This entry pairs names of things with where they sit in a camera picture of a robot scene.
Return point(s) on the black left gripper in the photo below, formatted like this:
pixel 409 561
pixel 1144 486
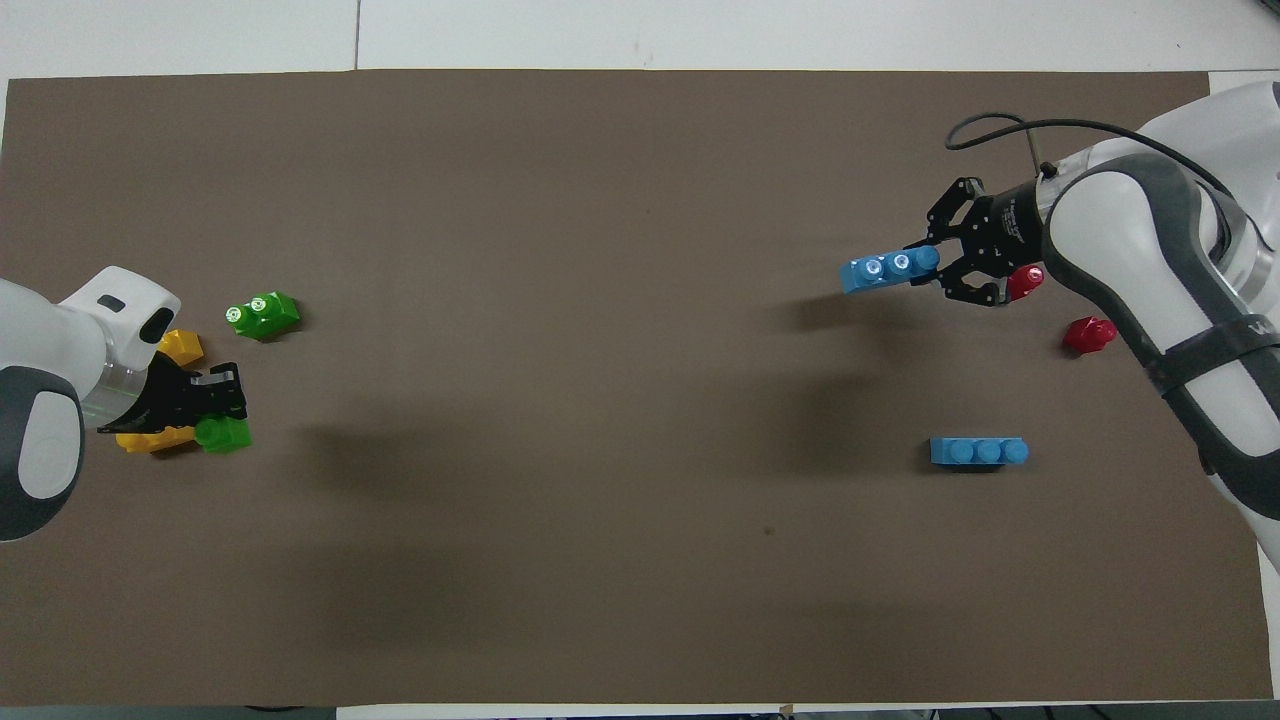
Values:
pixel 165 405

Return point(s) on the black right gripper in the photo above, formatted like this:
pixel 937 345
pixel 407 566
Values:
pixel 1012 240

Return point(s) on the green two-stud toy block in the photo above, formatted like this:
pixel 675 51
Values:
pixel 228 436
pixel 265 315

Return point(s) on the blue three-stud toy block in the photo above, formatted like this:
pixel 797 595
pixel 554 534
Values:
pixel 978 452
pixel 885 270

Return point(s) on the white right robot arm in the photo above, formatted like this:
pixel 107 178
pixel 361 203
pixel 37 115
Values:
pixel 1180 280

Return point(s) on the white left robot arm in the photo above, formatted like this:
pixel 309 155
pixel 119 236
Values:
pixel 50 400

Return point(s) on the yellow two-stud toy block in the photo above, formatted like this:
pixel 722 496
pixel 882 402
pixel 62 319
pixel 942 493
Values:
pixel 185 345
pixel 145 441

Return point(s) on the red one-stud toy block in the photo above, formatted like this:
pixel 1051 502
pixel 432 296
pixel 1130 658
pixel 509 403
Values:
pixel 1090 335
pixel 1028 282

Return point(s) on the brown table mat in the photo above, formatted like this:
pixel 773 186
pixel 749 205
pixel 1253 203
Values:
pixel 600 550

